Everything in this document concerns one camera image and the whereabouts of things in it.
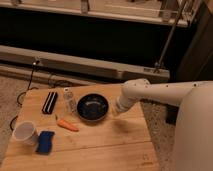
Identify black cable on floor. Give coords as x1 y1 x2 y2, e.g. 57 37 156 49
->
9 59 73 132

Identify orange carrot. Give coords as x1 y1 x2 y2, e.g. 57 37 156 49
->
55 116 79 132

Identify grey metal floor rail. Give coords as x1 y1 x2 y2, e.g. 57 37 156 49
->
0 45 170 83

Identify metal pole with base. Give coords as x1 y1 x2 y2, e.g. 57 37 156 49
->
153 0 187 73

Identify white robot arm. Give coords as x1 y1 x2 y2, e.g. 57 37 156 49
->
115 79 213 171

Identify blue sponge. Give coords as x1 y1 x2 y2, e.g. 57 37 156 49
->
36 131 55 154

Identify black ceramic bowl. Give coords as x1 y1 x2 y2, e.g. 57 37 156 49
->
77 93 109 121

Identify white shelf frame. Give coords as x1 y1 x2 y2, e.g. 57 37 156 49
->
0 0 202 27

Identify white paper cup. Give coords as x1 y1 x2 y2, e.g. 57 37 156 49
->
13 121 38 145

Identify black white striped block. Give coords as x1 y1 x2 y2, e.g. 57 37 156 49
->
42 92 58 114

